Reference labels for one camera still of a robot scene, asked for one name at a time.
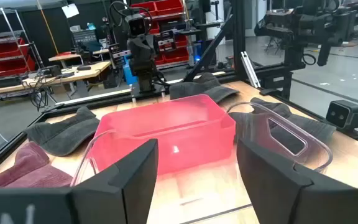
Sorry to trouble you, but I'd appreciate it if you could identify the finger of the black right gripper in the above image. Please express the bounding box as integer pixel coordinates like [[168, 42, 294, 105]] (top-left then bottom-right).
[[108, 42, 131, 68], [156, 30, 177, 53]]

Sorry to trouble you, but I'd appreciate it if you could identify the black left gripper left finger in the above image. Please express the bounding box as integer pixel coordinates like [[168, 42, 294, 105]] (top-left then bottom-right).
[[70, 138, 160, 224]]

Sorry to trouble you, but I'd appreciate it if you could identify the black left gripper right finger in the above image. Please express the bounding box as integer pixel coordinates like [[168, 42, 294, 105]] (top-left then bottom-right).
[[236, 138, 313, 224]]

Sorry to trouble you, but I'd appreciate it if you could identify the dark grey hat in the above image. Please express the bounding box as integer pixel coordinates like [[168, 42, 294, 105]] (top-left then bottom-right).
[[168, 72, 241, 104], [25, 106, 101, 157], [228, 97, 337, 156]]

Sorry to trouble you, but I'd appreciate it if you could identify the maroon corduroy hat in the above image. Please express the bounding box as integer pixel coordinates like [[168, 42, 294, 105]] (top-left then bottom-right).
[[0, 141, 74, 189]]

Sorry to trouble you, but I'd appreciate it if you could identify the red storage bin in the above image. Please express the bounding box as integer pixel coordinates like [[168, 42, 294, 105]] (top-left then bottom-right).
[[174, 34, 188, 49], [0, 55, 36, 77], [0, 39, 30, 60], [163, 48, 190, 65], [129, 1, 158, 16], [154, 0, 185, 16]]

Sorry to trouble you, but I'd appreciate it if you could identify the blue container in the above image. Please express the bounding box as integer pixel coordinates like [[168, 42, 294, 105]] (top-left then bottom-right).
[[122, 57, 138, 85]]

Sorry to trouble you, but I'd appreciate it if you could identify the grey metal shelving unit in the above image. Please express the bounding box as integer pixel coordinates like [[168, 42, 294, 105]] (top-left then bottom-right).
[[129, 0, 194, 68]]

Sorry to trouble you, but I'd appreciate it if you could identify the wooden desk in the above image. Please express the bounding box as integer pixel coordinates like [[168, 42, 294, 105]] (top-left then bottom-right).
[[0, 60, 112, 98], [48, 48, 111, 68]]

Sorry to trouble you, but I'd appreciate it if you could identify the clear plastic bin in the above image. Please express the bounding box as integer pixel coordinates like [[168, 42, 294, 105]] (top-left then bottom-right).
[[70, 101, 334, 187]]

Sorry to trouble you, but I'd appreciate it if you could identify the white paper sign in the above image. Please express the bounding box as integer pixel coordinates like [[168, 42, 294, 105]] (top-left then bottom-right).
[[61, 2, 80, 19]]

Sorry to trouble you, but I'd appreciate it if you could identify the red plastic bin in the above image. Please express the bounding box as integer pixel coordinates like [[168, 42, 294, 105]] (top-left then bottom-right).
[[88, 93, 237, 177]]

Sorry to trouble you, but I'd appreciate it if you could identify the black flat box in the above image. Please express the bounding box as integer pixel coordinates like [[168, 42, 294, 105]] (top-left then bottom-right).
[[0, 76, 23, 90]]

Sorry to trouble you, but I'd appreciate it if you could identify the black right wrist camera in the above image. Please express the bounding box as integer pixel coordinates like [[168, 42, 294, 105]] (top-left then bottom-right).
[[124, 14, 151, 37]]

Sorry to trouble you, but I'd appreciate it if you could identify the black aluminium frame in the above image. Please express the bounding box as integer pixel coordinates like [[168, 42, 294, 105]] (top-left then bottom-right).
[[0, 0, 358, 183]]

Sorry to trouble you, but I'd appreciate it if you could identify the black cable tangle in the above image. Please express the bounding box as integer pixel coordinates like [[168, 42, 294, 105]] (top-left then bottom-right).
[[26, 70, 51, 112]]

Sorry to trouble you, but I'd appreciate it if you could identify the silver aluminium bracket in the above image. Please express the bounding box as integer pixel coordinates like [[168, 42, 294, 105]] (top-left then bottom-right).
[[240, 51, 260, 88]]

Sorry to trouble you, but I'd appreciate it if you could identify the black camera on mount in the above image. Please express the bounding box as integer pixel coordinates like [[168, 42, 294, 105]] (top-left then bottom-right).
[[325, 100, 358, 138]]

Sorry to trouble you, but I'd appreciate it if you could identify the metal wire shelf rack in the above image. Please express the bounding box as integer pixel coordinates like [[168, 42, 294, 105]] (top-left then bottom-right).
[[0, 7, 45, 93]]

